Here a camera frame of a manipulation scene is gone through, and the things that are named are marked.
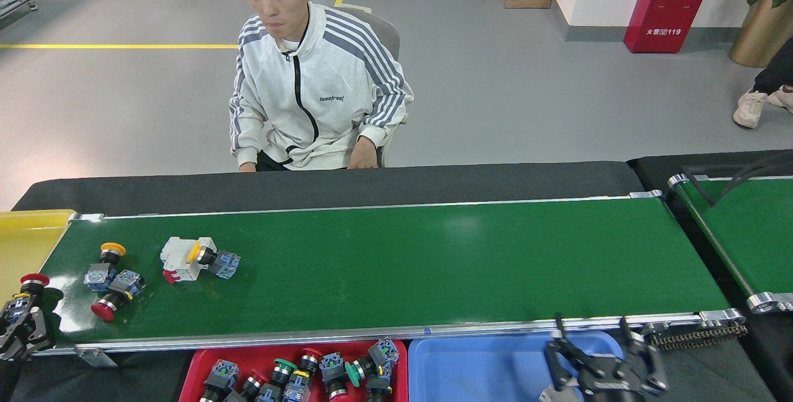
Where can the person's left hand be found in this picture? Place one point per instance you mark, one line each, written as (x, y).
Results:
(364, 157)

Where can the green push button switch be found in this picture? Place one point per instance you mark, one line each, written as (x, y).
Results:
(285, 365)

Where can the grey chair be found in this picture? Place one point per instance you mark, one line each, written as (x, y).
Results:
(387, 33)

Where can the blue plastic tray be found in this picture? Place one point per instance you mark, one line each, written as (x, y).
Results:
(471, 371)

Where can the red plastic tray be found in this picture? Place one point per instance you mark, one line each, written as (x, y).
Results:
(248, 355)

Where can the short green conveyor belt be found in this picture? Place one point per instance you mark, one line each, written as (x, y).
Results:
(756, 235)

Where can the green mushroom button switch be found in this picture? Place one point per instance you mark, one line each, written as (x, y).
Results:
(352, 374)

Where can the black switch with blue block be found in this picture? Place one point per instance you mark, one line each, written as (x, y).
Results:
(331, 363)
(378, 383)

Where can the seated person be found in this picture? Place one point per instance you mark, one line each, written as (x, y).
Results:
(316, 92)

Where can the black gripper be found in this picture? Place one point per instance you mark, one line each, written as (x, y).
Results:
(613, 393)

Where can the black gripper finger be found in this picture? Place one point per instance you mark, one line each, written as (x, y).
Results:
(7, 343)
(37, 337)

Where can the yellow plastic tray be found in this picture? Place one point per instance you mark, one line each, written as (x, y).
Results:
(25, 247)

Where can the red push button switch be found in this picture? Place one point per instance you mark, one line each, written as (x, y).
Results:
(253, 388)

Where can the red fire extinguisher box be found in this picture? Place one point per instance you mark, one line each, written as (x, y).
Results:
(669, 5)

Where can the standing person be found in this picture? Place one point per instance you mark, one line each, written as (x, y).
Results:
(749, 111)

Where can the person's right hand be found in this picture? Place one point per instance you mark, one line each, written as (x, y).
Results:
(248, 168)

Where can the long green conveyor belt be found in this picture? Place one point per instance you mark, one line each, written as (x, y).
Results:
(433, 266)

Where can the yellow push button switch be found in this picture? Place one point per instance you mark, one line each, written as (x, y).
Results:
(99, 278)
(226, 264)

